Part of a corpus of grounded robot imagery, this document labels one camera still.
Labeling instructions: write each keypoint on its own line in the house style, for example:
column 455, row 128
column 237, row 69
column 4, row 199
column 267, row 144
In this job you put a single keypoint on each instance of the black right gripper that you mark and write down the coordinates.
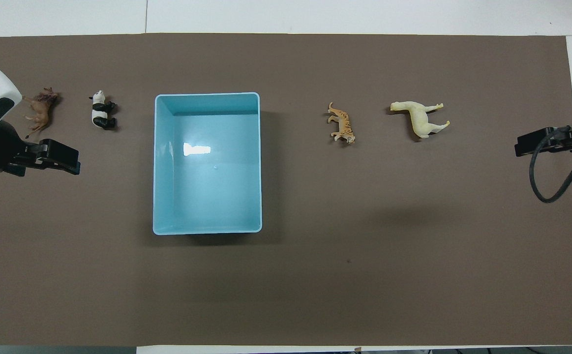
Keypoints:
column 568, row 140

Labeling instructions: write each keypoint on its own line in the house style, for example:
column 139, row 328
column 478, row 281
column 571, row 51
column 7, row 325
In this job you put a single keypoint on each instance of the orange striped tiger toy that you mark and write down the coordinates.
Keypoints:
column 342, row 124

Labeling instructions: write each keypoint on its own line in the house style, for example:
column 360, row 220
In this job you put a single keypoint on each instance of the black white panda toy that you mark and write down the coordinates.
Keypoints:
column 101, row 110

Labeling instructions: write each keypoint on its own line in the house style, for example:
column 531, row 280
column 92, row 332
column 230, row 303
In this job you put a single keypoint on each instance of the light blue plastic storage box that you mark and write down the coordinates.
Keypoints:
column 207, row 162

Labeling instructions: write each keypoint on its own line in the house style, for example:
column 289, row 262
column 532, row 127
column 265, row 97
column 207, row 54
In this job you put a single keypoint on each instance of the brown horse toy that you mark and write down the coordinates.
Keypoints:
column 41, row 110

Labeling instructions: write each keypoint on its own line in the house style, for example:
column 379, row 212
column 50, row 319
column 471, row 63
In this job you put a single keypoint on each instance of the cream llama toy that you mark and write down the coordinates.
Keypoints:
column 419, row 118

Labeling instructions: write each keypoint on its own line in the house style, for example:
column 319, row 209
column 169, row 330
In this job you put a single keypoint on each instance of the brown table mat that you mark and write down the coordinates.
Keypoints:
column 315, row 285

